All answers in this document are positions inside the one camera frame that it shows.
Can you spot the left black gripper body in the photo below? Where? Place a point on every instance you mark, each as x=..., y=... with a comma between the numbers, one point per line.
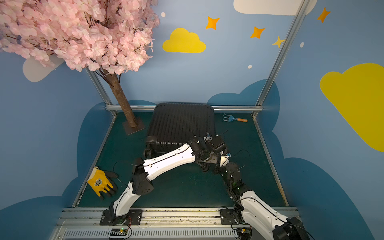
x=216, y=144

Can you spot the black ribbed hard-shell suitcase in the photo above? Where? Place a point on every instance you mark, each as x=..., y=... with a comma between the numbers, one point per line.
x=171, y=128

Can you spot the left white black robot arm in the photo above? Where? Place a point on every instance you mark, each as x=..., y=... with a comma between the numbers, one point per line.
x=145, y=171

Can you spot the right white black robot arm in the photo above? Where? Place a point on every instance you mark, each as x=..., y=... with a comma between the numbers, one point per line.
x=251, y=210

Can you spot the black round connector box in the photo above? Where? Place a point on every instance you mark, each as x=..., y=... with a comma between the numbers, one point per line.
x=244, y=233

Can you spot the yellow and black work glove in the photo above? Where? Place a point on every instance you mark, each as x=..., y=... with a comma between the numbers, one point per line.
x=101, y=182

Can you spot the small green circuit board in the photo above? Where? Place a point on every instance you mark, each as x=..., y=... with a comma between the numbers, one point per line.
x=119, y=233

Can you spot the pink artificial cherry blossom tree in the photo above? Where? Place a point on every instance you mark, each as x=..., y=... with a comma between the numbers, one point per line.
x=107, y=37

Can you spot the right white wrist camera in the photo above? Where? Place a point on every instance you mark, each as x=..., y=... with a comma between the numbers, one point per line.
x=225, y=159

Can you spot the blue garden fork, wooden handle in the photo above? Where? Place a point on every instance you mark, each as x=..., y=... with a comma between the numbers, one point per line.
x=230, y=118

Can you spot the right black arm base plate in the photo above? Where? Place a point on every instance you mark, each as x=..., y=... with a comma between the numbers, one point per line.
x=228, y=216

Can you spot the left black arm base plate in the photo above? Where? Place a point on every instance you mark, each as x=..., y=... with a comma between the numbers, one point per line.
x=132, y=218

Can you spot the horizontal aluminium back frame bar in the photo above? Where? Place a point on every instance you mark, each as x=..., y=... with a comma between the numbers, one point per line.
x=226, y=109

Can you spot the left aluminium frame post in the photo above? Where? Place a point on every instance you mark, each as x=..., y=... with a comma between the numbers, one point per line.
x=99, y=86

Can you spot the aluminium frame post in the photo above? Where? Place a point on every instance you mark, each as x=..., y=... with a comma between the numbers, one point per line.
x=99, y=86
x=290, y=37

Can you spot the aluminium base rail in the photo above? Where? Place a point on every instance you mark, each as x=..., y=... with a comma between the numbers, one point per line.
x=156, y=224

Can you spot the right aluminium frame post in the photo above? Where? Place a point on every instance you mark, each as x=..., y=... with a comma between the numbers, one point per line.
x=290, y=37

